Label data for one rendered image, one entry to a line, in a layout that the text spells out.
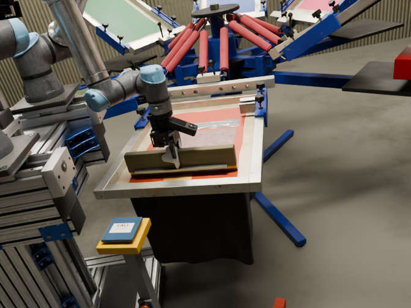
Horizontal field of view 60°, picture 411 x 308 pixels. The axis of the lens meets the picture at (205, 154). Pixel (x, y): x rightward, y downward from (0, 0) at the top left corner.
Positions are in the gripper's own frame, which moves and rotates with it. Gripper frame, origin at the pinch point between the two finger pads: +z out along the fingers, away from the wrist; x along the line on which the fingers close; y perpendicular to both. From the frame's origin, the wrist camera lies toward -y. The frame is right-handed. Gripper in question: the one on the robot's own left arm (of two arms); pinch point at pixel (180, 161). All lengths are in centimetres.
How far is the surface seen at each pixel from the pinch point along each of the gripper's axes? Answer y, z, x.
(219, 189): -15.5, 3.2, 13.7
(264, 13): -28, -16, -187
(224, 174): -15.6, 4.9, 2.7
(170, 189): 0.7, 2.4, 13.7
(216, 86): -5, -3, -68
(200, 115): 2, 5, -51
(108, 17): 91, -34, -173
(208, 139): -5.6, 4.8, -24.8
